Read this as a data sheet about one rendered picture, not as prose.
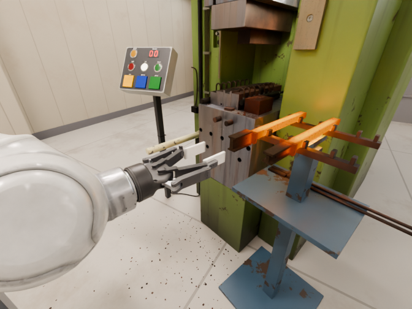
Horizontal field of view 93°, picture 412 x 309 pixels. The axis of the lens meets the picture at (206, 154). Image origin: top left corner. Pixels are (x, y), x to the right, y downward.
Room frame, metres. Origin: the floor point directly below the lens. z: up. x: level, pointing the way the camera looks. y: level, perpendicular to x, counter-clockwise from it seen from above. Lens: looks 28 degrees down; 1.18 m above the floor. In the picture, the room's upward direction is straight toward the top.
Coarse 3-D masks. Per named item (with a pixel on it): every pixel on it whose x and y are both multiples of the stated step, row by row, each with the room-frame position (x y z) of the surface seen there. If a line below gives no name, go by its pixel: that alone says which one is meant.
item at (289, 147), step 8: (328, 120) 0.69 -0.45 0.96; (336, 120) 0.69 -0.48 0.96; (312, 128) 0.61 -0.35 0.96; (320, 128) 0.61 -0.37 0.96; (328, 128) 0.63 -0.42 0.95; (296, 136) 0.54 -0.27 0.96; (304, 136) 0.54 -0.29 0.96; (312, 136) 0.55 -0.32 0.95; (280, 144) 0.48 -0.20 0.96; (288, 144) 0.48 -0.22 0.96; (296, 144) 0.47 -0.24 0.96; (264, 152) 0.43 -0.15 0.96; (272, 152) 0.43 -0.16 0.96; (280, 152) 0.44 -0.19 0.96; (288, 152) 0.48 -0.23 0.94; (264, 160) 0.43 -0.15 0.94; (272, 160) 0.43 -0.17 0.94
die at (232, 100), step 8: (232, 88) 1.10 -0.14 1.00; (256, 88) 1.15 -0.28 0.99; (280, 88) 1.26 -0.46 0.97; (216, 96) 1.09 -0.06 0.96; (224, 96) 1.05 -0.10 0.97; (232, 96) 1.01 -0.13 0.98; (240, 96) 0.99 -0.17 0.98; (216, 104) 1.09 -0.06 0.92; (224, 104) 1.05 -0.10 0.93; (232, 104) 1.01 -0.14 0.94
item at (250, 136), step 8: (296, 112) 0.79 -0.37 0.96; (304, 112) 0.79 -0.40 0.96; (280, 120) 0.69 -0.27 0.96; (288, 120) 0.69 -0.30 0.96; (296, 120) 0.74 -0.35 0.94; (256, 128) 0.61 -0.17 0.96; (264, 128) 0.61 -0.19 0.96; (272, 128) 0.62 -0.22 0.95; (280, 128) 0.66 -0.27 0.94; (232, 136) 0.52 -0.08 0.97; (240, 136) 0.52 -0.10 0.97; (248, 136) 0.55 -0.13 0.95; (256, 136) 0.55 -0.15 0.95; (232, 144) 0.51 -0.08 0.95; (240, 144) 0.53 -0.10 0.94; (248, 144) 0.55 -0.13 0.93
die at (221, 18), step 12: (240, 0) 1.00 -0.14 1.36; (252, 0) 1.01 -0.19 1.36; (216, 12) 1.10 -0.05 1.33; (228, 12) 1.05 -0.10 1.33; (240, 12) 1.00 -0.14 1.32; (252, 12) 1.01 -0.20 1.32; (264, 12) 1.08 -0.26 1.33; (276, 12) 1.14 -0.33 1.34; (288, 12) 1.22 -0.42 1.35; (216, 24) 1.10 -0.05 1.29; (228, 24) 1.05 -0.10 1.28; (240, 24) 1.00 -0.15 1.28; (252, 24) 1.02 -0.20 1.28; (264, 24) 1.08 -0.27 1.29; (276, 24) 1.15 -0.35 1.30; (288, 24) 1.24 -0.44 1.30
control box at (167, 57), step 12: (132, 48) 1.43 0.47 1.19; (144, 48) 1.39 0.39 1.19; (156, 48) 1.36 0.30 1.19; (168, 48) 1.33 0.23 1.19; (132, 60) 1.39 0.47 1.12; (144, 60) 1.35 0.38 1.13; (156, 60) 1.32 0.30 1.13; (168, 60) 1.29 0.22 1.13; (132, 72) 1.34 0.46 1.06; (144, 72) 1.31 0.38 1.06; (156, 72) 1.28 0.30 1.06; (168, 72) 1.26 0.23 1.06; (120, 84) 1.34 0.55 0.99; (168, 84) 1.25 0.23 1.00; (168, 96) 1.25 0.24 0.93
